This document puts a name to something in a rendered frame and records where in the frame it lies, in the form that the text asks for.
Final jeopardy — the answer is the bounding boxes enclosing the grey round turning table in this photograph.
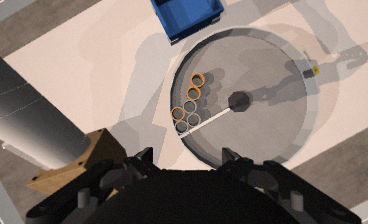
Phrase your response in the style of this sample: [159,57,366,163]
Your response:
[168,26,323,170]

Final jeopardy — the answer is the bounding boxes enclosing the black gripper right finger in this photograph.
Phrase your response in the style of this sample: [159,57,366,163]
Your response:
[209,147,362,224]

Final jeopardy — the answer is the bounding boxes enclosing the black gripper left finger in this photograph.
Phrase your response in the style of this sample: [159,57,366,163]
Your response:
[26,147,169,224]

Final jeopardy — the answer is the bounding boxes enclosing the blue square tray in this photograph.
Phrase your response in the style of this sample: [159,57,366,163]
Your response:
[150,0,224,46]

